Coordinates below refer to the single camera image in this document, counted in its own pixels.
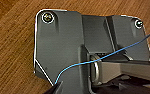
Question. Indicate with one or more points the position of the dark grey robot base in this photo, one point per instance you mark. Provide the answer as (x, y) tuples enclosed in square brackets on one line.
[(64, 43)]

